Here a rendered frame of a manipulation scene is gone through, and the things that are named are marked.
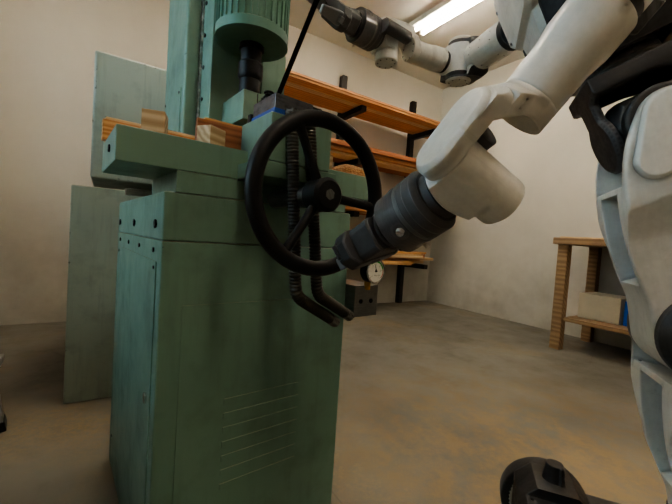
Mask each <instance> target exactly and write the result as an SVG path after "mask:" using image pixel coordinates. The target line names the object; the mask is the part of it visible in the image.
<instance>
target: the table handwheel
mask: <svg viewBox="0 0 672 504"><path fill-rule="evenodd" d="M306 127H320V128H324V129H327V130H330V131H332V132H334V133H335V134H337V135H339V136H340V137H341V138H342V139H344V140H345V141H346V142H347V143H348V144H349V145H350V146H351V148H352V149H353V150H354V152H355V153H356V155H357V157H358V159H359V160H360V163H361V165H362V167H363V170H364V173H365V177H366V182H367V188H368V202H367V201H362V200H358V199H354V198H350V197H347V196H343V195H342V193H341V188H340V186H339V184H338V183H337V181H336V180H334V179H333V178H330V177H323V178H321V174H320V171H319V168H318V165H317V162H316V159H315V156H314V154H313V150H312V147H311V143H310V140H309V137H308V133H307V130H306ZM295 130H296V131H297V134H298V137H299V140H300V143H301V146H302V149H303V152H304V155H305V158H306V162H307V165H308V169H309V172H310V176H311V180H309V181H308V182H307V183H306V184H305V185H304V187H301V188H299V190H298V191H297V194H296V195H297V197H296V198H297V201H298V203H299V204H300V205H299V206H300V207H301V206H305V207H306V208H307V209H306V211H305V212H304V214H303V216H302V217H301V219H300V220H299V222H298V224H297V225H296V227H295V228H294V230H293V231H292V233H291V234H290V235H289V237H288V238H287V240H286V241H285V243H284V244H282V243H281V242H280V241H279V239H278V238H277V237H276V235H275V234H274V232H273V230H272V228H271V226H270V224H269V222H268V219H267V216H266V213H265V209H264V204H263V194H262V186H263V177H264V172H265V168H266V165H267V162H268V160H269V157H270V155H271V153H272V152H273V150H274V148H275V147H276V146H277V144H278V143H279V142H280V141H281V140H282V139H283V138H284V137H285V136H287V135H288V134H290V133H291V132H293V131H295ZM287 192H288V191H287V189H285V190H278V191H272V192H270V193H269V194H268V197H267V201H268V204H269V205H270V206H271V207H273V208H281V207H288V204H287V203H288V201H287V200H288V198H287V196H288V194H287ZM380 198H382V186H381V179H380V174H379V170H378V166H377V163H376V161H375V158H374V156H373V154H372V152H371V150H370V148H369V146H368V144H367V143H366V141H365V140H364V139H363V137H362V136H361V135H360V134H359V133H358V131H357V130H356V129H355V128H354V127H353V126H351V125H350V124H349V123H348V122H346V121H345V120H343V119H342V118H340V117H338V116H336V115H334V114H332V113H329V112H326V111H321V110H315V109H305V110H299V111H295V112H291V113H289V114H286V115H284V116H282V117H281V118H279V119H277V120H276V121H275V122H273V123H272V124H271V125H270V126H269V127H268V128H267V129H266V130H265V131H264V132H263V133H262V135H261V136H260V137H259V139H258V140H257V142H256V144H255V145H254V147H253V149H252V152H251V154H250V157H249V159H248V163H247V167H246V171H245V178H244V200H245V207H246V212H247V216H248V219H249V222H250V225H251V228H252V230H253V232H254V234H255V236H256V238H257V240H258V241H259V243H260V244H261V246H262V247H263V248H264V250H265V251H266V252H267V253H268V254H269V255H270V256H271V257H272V258H273V259H274V260H275V261H276V262H278V263H279V264H280V265H282V266H283V267H285V268H287V269H288V270H290V271H293V272H295V273H298V274H302V275H306V276H326V275H331V274H334V273H337V272H339V271H341V270H340V268H339V266H338V264H337V262H336V259H337V257H334V258H331V259H328V260H322V261H313V260H308V259H304V258H302V257H299V256H297V255H295V254H294V253H292V252H291V250H292V249H293V247H294V246H295V244H296V242H297V241H298V239H299V238H300V236H301V234H302V233H303V231H304V230H305V228H306V227H307V226H308V224H309V223H310V221H311V220H312V218H313V217H314V215H315V214H316V213H317V212H332V211H334V210H335V209H337V208H338V206H339V205H340V204H341V205H346V206H352V207H356V208H360V209H364V210H367V213H366V217H365V219H366V218H369V217H372V216H373V215H374V207H375V204H376V202H377V201H378V200H379V199H380Z"/></svg>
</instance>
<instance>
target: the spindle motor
mask: <svg viewBox="0 0 672 504"><path fill-rule="evenodd" d="M290 1H291V0H217V2H216V21H215V40H216V42H217V43H218V45H219V46H220V47H221V48H223V49H224V50H225V51H227V52H228V53H230V54H232V55H235V56H237V57H240V58H241V51H240V50H239V44H240V42H241V41H244V40H252V41H256V42H258V43H260V44H261V45H262V46H263V47H264V54H263V55H262V62H271V61H276V60H279V59H281V58H283V57H284V56H285V55H286V54H287V51H288V35H289V18H290Z"/></svg>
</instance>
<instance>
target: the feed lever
mask: <svg viewBox="0 0 672 504"><path fill-rule="evenodd" d="M319 1H320V0H314V1H313V3H312V6H311V8H310V11H309V13H308V16H307V18H306V21H305V23H304V26H303V28H302V31H301V33H300V36H299V38H298V41H297V43H296V46H295V48H294V51H293V53H292V56H291V58H290V61H289V63H288V66H287V68H286V71H285V73H284V76H283V78H282V81H281V83H280V86H279V88H278V91H277V93H280V94H282V91H283V89H284V87H285V84H286V82H287V79H288V77H289V74H290V72H291V69H292V67H293V65H294V62H295V60H296V57H297V55H298V52H299V50H300V47H301V45H302V43H303V40H304V38H305V35H306V33H307V30H308V28H309V25H310V23H311V21H312V18H313V16H314V13H315V11H316V8H317V6H318V3H319Z"/></svg>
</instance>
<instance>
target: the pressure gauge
mask: <svg viewBox="0 0 672 504"><path fill-rule="evenodd" d="M375 265H376V267H375ZM376 269H377V272H375V270H376ZM360 275H361V277H362V279H363V280H364V285H365V289H366V290H370V285H371V283H374V284H376V283H379V282H380V281H381V280H382V279H383V277H384V275H385V265H384V263H383V261H382V260H381V261H378V262H376V263H373V264H370V265H367V266H364V267H361V268H360Z"/></svg>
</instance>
